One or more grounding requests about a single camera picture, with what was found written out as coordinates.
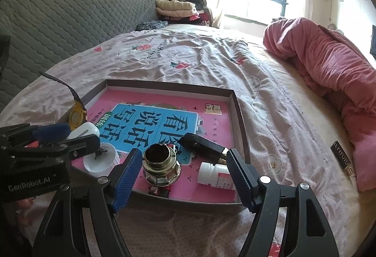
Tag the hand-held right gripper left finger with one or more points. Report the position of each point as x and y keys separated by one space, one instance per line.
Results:
x=126 y=177

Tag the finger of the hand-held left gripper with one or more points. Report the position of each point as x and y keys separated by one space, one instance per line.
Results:
x=79 y=143
x=53 y=130

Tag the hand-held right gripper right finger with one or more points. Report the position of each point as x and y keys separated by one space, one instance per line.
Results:
x=239 y=180

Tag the white earbuds case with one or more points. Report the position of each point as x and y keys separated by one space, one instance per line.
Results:
x=85 y=130

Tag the yellow and black wristwatch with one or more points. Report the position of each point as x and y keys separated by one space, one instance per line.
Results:
x=77 y=116

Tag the white pill bottle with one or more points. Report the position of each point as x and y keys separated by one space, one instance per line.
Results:
x=211 y=176

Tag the white plastic bottle cap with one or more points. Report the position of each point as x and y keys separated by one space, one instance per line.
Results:
x=98 y=166

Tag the metal threaded fitting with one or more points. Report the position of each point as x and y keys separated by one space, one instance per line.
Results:
x=160 y=168

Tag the black and gold lipstick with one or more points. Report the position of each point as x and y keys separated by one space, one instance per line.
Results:
x=199 y=145

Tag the brown cardboard box tray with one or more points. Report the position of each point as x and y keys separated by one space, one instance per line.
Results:
x=188 y=207

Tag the person's left hand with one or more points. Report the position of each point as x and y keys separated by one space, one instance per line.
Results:
x=25 y=210

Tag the beige bed sheet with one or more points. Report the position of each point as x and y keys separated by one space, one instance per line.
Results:
x=308 y=133

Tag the black and gold stick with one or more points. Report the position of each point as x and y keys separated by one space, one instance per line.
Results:
x=342 y=158

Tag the grey quilted headboard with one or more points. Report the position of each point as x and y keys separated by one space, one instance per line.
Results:
x=64 y=16

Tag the strawberry printed bed sheet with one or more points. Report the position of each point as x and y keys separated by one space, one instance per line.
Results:
x=176 y=54

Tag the dark patterned cloth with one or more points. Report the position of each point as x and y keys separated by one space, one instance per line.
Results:
x=151 y=25

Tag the pink quilt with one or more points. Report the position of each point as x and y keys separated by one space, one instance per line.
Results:
x=329 y=63

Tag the stack of folded clothes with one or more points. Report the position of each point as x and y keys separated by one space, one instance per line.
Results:
x=179 y=8

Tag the white fan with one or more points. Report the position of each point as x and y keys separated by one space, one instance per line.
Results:
x=335 y=30

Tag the black television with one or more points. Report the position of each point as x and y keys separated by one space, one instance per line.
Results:
x=373 y=41

